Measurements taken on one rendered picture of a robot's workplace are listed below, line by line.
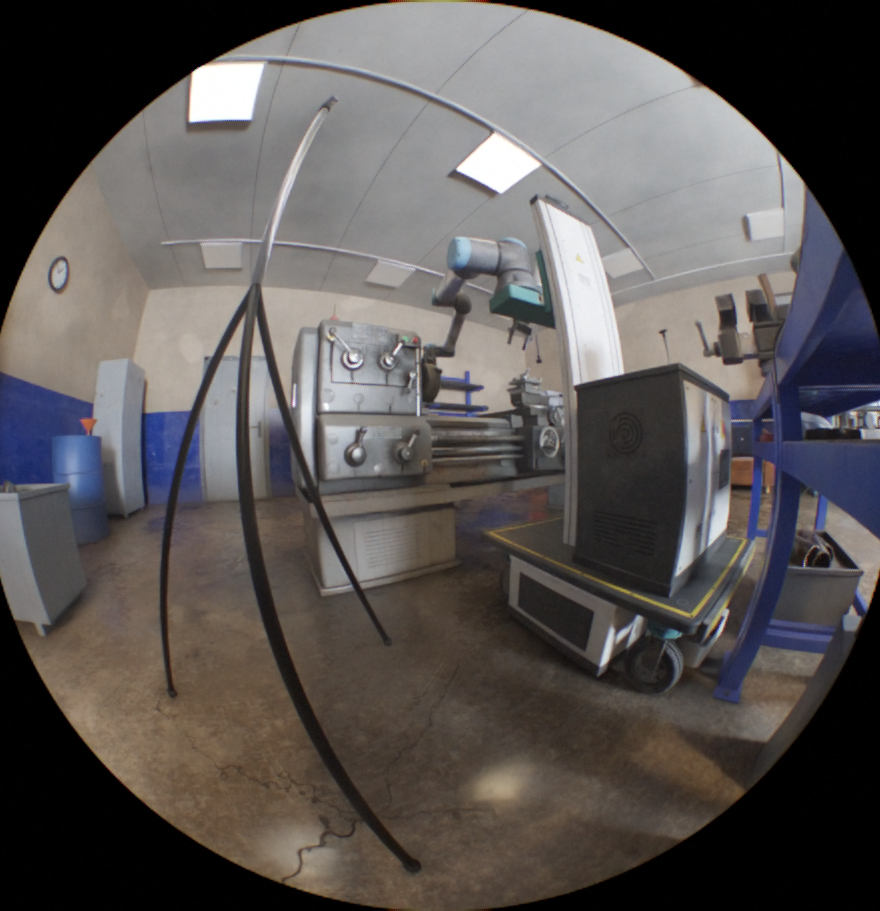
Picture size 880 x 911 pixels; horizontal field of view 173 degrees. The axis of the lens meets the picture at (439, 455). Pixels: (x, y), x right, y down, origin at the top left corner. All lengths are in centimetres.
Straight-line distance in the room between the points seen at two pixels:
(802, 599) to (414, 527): 173
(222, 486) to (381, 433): 364
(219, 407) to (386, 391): 354
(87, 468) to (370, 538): 257
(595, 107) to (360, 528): 355
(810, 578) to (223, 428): 536
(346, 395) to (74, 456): 250
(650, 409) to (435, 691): 91
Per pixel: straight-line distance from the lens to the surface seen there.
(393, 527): 145
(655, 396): 72
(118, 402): 413
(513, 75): 290
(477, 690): 91
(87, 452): 307
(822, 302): 38
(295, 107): 307
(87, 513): 308
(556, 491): 312
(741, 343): 101
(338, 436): 123
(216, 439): 465
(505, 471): 195
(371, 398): 143
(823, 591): 130
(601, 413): 80
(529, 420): 199
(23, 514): 153
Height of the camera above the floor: 67
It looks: 1 degrees down
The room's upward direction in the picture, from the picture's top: 2 degrees counter-clockwise
